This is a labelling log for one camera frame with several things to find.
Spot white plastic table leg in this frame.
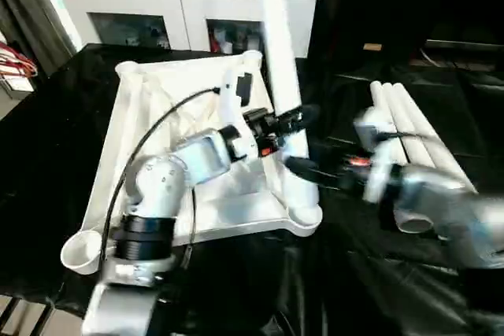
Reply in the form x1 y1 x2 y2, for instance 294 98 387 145
380 81 454 195
254 0 321 212
392 82 478 195
369 80 418 234

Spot white plastic table top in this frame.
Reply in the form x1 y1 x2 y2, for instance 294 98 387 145
61 51 324 275

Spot white glass-door cabinet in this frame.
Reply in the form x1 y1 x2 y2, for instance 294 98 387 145
57 0 321 58

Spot black plastic mat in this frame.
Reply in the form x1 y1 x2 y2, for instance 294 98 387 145
0 43 504 336

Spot red clothes hangers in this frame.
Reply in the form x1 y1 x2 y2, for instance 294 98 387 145
0 33 39 79

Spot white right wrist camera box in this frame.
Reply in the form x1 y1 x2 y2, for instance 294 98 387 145
352 108 396 205

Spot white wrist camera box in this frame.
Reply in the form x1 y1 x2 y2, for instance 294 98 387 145
218 71 255 129
352 108 396 205

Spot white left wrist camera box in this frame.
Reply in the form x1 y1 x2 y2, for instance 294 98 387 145
218 71 255 129

